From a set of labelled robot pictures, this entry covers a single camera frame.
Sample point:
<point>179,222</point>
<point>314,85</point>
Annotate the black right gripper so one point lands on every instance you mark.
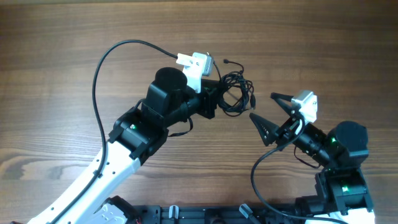
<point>288,129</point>

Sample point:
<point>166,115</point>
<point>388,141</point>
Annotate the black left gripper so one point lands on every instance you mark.
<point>209,90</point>

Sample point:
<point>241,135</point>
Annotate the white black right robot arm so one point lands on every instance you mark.
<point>342,192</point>

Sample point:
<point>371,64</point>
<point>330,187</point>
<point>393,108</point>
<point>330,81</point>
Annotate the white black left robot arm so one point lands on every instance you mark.
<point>136,136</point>

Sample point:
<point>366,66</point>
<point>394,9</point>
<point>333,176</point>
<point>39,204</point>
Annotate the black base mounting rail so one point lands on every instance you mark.
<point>154,214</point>

